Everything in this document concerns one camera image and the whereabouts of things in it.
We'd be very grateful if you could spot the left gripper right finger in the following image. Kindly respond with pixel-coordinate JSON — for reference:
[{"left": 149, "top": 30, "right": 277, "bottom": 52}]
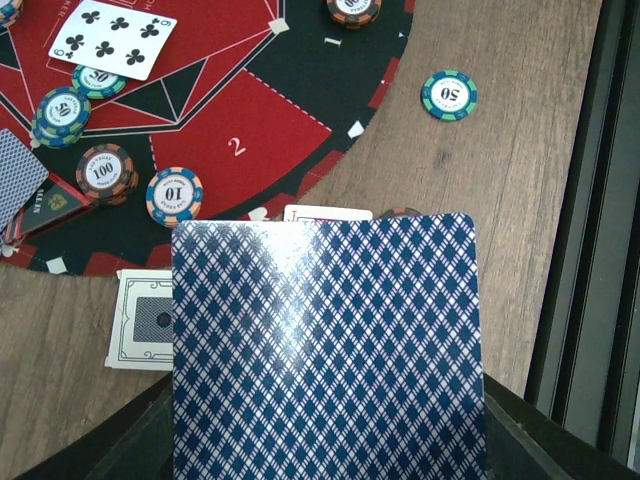
[{"left": 484, "top": 374, "right": 639, "bottom": 479}]

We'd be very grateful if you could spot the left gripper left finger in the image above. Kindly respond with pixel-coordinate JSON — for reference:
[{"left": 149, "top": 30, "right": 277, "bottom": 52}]
[{"left": 17, "top": 374, "right": 171, "bottom": 480}]

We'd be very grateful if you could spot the grey playing card deck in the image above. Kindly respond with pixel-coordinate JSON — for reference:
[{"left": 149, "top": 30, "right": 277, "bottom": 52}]
[{"left": 172, "top": 213, "right": 487, "bottom": 479}]

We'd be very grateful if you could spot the blue white ten chip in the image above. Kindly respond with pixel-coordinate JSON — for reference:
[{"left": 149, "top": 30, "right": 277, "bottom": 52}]
[
  {"left": 145, "top": 167, "right": 204, "bottom": 228},
  {"left": 0, "top": 0, "right": 24, "bottom": 28}
]

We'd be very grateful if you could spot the triangular black dealer button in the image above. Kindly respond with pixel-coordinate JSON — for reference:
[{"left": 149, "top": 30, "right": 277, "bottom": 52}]
[{"left": 2, "top": 173, "right": 91, "bottom": 244}]

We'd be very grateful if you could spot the red black chip stack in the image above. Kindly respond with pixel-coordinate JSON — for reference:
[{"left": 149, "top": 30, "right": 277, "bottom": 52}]
[{"left": 378, "top": 207, "right": 422, "bottom": 219}]

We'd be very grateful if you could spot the red black hundred chip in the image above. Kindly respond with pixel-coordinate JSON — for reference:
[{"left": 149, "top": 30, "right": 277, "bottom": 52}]
[
  {"left": 75, "top": 143, "right": 139, "bottom": 206},
  {"left": 326, "top": 0, "right": 382, "bottom": 29}
]

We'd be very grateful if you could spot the face-up queen playing card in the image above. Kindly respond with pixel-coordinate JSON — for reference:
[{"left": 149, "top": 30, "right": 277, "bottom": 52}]
[{"left": 283, "top": 204, "right": 373, "bottom": 222}]

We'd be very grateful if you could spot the face-down blue playing card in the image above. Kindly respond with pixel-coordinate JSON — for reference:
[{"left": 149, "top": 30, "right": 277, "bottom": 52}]
[{"left": 1, "top": 128, "right": 49, "bottom": 231}]

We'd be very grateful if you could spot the green blue chip stack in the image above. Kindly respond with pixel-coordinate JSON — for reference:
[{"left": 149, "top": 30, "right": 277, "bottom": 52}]
[{"left": 421, "top": 70, "right": 478, "bottom": 121}]

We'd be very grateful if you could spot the white card box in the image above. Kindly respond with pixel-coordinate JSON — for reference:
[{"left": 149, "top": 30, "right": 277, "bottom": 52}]
[{"left": 105, "top": 269, "right": 173, "bottom": 372}]

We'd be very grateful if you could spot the round red black poker mat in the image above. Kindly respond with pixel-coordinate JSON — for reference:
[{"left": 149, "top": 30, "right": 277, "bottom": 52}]
[{"left": 4, "top": 1, "right": 414, "bottom": 275}]

